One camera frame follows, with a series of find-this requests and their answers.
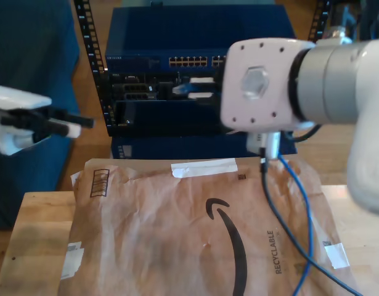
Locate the blue sofa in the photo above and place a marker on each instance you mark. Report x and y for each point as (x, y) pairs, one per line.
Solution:
(29, 61)

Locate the black rack server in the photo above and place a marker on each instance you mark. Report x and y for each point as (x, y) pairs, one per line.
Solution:
(140, 87)

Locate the brown paper mailer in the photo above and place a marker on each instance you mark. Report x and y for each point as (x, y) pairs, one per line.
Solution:
(146, 240)

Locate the blue network switch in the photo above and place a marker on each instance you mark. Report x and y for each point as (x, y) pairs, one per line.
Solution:
(177, 31)

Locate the black rack frame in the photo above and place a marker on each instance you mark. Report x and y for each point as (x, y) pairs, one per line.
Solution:
(90, 41)

